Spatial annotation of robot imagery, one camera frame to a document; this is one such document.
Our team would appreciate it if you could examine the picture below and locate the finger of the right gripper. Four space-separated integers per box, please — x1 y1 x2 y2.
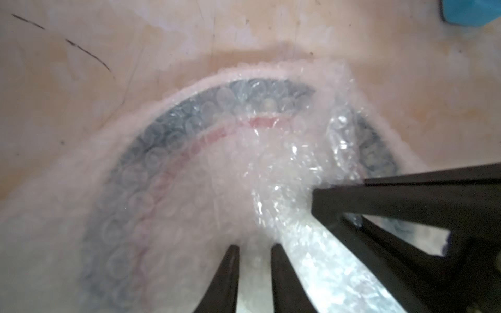
312 184 500 312
364 163 500 185

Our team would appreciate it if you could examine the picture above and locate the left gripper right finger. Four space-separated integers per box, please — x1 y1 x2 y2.
271 243 317 313

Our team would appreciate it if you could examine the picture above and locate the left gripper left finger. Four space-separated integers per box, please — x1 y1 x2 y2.
194 245 240 313

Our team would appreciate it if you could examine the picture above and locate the clear bubble wrap sheet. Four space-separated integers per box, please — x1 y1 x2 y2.
1 60 427 312

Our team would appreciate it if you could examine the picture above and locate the white plate green red rim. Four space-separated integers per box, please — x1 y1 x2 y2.
80 79 403 312

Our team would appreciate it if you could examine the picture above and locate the blue tape dispenser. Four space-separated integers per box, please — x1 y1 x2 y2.
440 0 500 27

